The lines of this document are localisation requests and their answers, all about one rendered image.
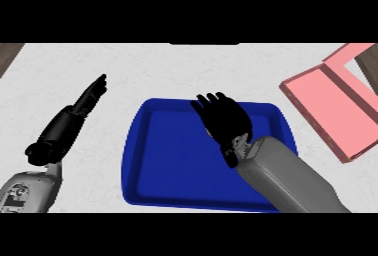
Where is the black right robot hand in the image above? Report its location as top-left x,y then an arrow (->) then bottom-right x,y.
188,91 -> 253,169

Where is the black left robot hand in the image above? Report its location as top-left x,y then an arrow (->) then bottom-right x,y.
23,73 -> 107,167

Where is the blue rectangular tray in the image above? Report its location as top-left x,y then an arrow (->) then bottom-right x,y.
119,97 -> 299,213

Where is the pink cardboard box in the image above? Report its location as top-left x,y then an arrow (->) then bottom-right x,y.
277,43 -> 378,164

